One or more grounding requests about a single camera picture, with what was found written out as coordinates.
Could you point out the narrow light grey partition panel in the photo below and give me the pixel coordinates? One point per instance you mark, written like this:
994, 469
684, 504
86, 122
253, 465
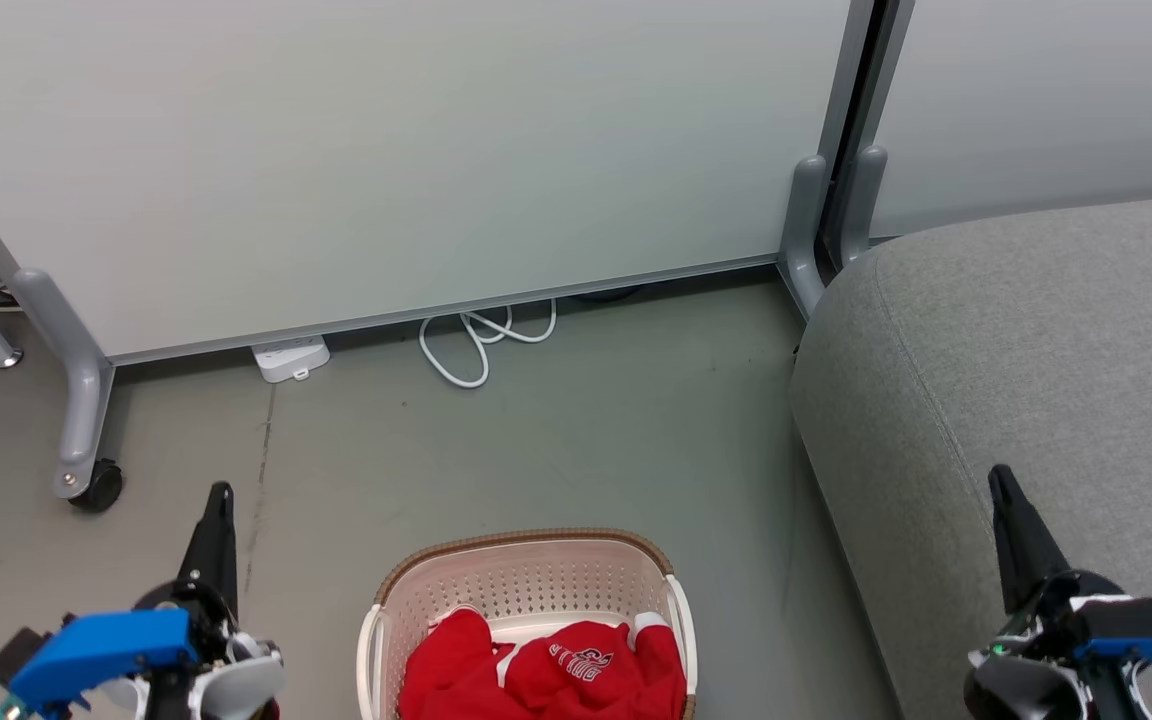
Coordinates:
1046, 100

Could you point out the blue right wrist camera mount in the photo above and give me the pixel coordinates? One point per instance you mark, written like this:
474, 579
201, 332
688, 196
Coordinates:
1151, 625

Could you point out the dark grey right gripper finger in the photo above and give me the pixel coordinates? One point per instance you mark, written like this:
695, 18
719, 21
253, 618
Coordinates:
1021, 545

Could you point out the grey fabric sofa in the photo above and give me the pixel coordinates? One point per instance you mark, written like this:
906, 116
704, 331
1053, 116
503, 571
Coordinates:
1036, 350

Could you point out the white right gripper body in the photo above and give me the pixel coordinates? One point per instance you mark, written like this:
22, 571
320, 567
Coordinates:
1021, 690

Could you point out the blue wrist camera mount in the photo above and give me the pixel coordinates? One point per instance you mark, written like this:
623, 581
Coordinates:
96, 645
1151, 625

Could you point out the large light grey partition panel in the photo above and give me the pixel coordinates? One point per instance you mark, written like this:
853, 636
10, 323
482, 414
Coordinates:
386, 150

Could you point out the grey curved partition leg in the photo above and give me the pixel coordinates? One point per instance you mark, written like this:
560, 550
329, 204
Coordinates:
861, 205
802, 230

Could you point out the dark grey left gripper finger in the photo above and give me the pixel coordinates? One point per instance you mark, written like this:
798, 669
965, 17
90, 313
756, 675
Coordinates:
214, 545

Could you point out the red and white garment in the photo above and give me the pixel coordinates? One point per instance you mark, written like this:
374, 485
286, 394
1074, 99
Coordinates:
536, 685

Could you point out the white power strip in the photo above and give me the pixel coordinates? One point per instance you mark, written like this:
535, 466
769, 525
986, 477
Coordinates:
291, 358

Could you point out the black caster wheel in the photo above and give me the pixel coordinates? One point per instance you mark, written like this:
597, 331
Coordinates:
102, 488

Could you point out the grey partition leg with caster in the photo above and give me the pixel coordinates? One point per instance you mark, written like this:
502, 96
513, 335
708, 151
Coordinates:
81, 380

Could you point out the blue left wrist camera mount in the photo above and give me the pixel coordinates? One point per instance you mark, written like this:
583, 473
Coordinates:
96, 645

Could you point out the white laundry basket brown rim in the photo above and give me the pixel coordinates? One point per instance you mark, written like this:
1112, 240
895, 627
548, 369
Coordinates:
536, 580

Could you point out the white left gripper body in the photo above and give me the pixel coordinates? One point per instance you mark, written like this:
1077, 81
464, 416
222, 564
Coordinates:
236, 685

